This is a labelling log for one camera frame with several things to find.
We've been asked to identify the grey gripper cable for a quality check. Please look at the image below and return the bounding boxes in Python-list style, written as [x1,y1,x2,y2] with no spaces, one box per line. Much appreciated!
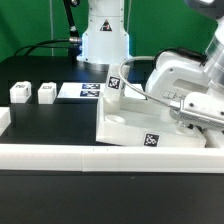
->
[118,46,208,109]

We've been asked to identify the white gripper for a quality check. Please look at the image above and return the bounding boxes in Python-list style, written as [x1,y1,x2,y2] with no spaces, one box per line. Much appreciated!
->
[144,49,224,108]

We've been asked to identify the white U-shaped fence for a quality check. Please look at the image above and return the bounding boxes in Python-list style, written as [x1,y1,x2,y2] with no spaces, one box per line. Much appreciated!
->
[0,106,224,174]

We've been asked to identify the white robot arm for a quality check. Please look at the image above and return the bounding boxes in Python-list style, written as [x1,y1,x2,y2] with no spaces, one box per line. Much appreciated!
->
[78,0,224,106]

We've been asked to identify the white square tabletop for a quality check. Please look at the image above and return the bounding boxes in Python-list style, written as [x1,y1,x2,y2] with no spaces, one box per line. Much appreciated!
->
[96,96,206,148]

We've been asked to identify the white marker sheet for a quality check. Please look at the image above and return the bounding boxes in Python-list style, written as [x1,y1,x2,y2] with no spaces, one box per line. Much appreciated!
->
[58,82,144,100]

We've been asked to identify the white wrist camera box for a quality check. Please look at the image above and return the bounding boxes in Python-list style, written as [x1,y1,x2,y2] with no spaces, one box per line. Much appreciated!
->
[170,92,224,131]

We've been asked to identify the black cables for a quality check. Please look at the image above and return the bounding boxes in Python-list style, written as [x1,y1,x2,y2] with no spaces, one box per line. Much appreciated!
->
[13,37,83,57]

